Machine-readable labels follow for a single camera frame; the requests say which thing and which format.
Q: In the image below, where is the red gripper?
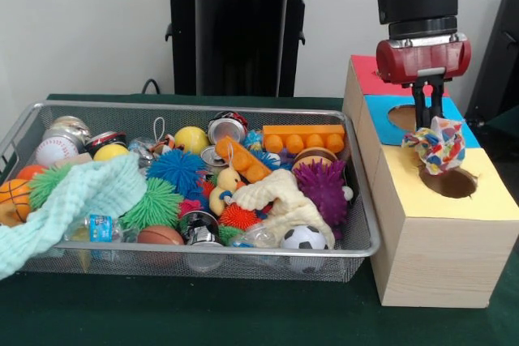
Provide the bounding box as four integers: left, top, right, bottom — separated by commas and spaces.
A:
375, 33, 473, 130

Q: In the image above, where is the colourful patterned cloth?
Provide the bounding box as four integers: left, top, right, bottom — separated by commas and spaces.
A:
401, 116, 466, 177

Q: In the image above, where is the mint green cloth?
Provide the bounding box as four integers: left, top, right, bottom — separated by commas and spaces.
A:
0, 153, 148, 280

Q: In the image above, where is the wooden box with three holes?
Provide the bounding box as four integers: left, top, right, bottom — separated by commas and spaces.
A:
342, 53, 519, 309

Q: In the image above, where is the silver mesh bin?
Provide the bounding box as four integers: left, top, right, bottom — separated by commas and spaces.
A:
0, 99, 381, 284

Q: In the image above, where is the black upright panel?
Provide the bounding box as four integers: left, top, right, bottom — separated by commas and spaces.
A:
464, 0, 519, 122

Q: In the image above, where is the long orange toy brick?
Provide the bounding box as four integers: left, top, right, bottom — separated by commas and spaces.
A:
261, 123, 346, 155

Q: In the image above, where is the purple spiky toy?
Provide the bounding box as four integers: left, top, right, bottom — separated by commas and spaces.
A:
292, 158, 354, 229

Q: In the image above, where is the cream yellow cloth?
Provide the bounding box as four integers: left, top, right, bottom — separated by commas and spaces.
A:
234, 167, 336, 250

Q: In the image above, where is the small soccer ball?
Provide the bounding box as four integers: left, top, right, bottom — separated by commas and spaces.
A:
280, 224, 329, 250

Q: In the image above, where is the short orange toy brick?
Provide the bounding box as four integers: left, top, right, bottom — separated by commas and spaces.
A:
214, 135, 273, 183

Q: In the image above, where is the yellow ball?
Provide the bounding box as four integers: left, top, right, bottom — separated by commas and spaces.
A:
174, 126, 211, 156

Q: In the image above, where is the blue spiky ball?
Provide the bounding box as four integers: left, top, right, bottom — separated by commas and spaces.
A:
145, 148, 208, 189

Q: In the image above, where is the green spiky ball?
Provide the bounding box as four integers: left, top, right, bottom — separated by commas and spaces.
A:
120, 177, 184, 230

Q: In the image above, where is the white baseball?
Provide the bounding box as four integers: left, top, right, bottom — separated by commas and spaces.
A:
35, 137, 79, 168

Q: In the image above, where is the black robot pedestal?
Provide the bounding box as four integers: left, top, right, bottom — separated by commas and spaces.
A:
157, 0, 325, 98

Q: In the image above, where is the black cable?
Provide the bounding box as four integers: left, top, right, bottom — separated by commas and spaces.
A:
140, 77, 163, 95

